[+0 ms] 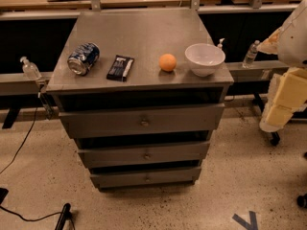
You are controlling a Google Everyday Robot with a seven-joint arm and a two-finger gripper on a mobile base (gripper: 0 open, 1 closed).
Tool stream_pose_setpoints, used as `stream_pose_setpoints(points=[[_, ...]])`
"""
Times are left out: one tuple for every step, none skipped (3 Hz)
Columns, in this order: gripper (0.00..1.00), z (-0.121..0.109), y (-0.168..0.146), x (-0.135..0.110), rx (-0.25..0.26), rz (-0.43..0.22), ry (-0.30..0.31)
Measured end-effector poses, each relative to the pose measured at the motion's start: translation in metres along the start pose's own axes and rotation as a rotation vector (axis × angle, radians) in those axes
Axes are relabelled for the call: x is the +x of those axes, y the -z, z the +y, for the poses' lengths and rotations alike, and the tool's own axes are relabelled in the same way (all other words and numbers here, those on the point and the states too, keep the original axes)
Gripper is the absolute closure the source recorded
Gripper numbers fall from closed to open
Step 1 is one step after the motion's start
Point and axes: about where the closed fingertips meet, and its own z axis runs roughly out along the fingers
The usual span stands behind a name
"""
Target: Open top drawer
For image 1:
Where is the blue soda can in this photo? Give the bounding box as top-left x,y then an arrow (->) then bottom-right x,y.
67,42 -> 100,76

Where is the grey metal rail frame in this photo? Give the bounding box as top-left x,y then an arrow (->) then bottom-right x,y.
0,0 -> 307,130

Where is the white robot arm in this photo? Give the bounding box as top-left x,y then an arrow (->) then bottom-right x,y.
257,0 -> 307,132

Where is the black caster wheel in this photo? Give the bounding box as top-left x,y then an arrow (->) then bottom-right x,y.
270,132 -> 280,146

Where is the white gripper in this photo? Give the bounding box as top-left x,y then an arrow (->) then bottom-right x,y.
259,68 -> 307,132

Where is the white bowl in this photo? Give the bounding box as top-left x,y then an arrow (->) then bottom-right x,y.
185,43 -> 225,77

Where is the grey bottom drawer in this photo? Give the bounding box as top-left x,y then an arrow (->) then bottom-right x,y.
90,167 -> 201,189

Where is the grey top drawer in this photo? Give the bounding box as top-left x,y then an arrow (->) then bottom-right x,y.
59,103 -> 224,138

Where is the grey drawer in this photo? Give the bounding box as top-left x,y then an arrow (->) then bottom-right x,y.
59,103 -> 224,138
78,142 -> 210,169
90,167 -> 201,189

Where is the black stand foot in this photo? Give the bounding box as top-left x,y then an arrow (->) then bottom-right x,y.
55,203 -> 74,230

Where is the clear water bottle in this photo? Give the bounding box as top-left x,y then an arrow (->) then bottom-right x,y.
242,40 -> 260,68

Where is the white pump bottle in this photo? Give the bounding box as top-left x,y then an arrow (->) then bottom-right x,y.
217,38 -> 224,50

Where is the black floor cable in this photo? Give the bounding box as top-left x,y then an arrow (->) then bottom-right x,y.
0,107 -> 65,222

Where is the clear sanitizer bottle left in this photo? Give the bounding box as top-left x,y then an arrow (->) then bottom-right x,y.
20,57 -> 42,81

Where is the black snack bar packet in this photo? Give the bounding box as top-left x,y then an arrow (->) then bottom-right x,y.
106,55 -> 134,81

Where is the orange fruit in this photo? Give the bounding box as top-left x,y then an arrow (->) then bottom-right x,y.
158,54 -> 177,72

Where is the grey middle drawer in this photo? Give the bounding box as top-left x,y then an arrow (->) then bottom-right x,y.
78,142 -> 210,169

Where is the grey drawer cabinet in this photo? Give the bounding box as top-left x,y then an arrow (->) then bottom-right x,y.
47,9 -> 233,176

